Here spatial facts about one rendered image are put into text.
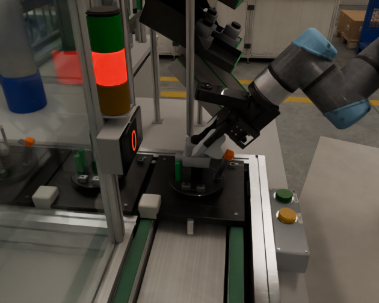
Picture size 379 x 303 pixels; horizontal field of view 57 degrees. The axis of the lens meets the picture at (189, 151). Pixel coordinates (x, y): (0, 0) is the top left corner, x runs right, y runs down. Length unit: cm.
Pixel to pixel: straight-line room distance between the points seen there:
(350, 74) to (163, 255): 52
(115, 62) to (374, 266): 72
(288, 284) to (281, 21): 417
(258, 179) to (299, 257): 26
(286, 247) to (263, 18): 414
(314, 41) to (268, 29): 409
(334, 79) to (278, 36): 413
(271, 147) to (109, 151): 80
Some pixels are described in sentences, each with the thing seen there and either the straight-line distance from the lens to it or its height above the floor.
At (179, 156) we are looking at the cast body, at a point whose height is 105.
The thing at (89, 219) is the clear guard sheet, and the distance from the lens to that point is 61.
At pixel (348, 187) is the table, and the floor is 86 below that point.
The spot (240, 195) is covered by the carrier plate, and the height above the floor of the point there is 97.
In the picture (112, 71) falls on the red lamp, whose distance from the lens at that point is 54.
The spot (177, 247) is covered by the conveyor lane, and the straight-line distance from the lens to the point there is 80.
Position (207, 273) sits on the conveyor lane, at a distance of 76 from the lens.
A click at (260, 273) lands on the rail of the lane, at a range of 71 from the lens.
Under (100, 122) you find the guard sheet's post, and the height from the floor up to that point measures 124.
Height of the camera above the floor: 151
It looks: 33 degrees down
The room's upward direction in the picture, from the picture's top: straight up
